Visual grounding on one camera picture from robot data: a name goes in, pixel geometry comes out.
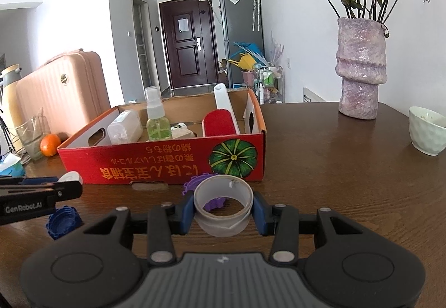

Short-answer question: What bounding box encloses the translucent cotton swab box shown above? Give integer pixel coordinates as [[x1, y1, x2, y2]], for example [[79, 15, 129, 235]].
[[106, 110, 143, 145]]

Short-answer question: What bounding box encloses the green spray bottle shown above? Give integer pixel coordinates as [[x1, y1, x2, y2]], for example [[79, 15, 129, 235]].
[[144, 86, 172, 141]]

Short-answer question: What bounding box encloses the white tape roll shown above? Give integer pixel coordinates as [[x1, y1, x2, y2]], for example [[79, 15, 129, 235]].
[[193, 174, 254, 238]]

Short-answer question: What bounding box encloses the purple ridged plastic lid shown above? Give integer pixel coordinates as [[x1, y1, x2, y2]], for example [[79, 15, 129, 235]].
[[181, 172, 228, 212]]

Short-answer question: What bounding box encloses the blue tissue pack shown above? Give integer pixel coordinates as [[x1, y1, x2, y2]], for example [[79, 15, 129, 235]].
[[0, 153, 25, 177]]

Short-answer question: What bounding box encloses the small white round disc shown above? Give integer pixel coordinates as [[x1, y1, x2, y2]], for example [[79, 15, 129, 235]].
[[58, 171, 83, 184]]

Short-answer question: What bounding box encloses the blue ridged plastic lid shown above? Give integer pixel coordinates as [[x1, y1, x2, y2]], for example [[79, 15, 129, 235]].
[[45, 206, 83, 240]]

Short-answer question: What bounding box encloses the orange tangerine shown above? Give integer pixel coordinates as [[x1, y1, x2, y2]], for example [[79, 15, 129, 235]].
[[39, 134, 61, 157]]

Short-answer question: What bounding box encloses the clear glass pitcher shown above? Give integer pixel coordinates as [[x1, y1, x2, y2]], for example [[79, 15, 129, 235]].
[[15, 108, 51, 161]]

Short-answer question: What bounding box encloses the pink hard suitcase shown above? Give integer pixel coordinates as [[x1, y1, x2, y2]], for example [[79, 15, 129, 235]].
[[16, 49, 110, 140]]

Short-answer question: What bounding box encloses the beige thermos jug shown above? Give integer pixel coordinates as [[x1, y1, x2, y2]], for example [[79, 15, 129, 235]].
[[1, 64, 24, 151]]

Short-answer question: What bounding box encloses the small white bottle in box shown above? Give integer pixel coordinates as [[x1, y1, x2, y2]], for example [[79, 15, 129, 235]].
[[170, 122, 196, 140]]

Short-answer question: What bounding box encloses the pale green ceramic cup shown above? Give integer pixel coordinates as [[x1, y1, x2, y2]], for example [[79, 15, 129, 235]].
[[408, 106, 446, 156]]

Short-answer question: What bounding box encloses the red cardboard box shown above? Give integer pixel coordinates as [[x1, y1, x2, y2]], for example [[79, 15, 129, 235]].
[[58, 88, 266, 185]]

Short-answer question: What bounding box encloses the red white lint brush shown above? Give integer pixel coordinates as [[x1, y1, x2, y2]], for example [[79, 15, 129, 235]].
[[202, 83, 240, 137]]

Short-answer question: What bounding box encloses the purple textured vase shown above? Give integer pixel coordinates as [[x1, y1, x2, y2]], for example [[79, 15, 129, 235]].
[[335, 17, 388, 120]]

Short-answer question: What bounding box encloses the dark brown entrance door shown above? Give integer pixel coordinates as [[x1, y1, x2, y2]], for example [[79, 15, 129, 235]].
[[159, 0, 218, 89]]

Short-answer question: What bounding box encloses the yellow blue items pile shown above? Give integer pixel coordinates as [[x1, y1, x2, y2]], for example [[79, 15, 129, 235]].
[[228, 42, 268, 72]]

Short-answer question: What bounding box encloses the grey refrigerator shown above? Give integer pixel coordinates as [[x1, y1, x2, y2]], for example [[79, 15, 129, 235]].
[[219, 0, 264, 88]]

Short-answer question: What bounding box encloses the black camera tripod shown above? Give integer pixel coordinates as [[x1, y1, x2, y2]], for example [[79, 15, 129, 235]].
[[0, 116, 16, 156]]

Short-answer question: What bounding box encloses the wire storage cart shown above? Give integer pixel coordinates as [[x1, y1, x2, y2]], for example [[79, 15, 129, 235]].
[[253, 63, 284, 105]]

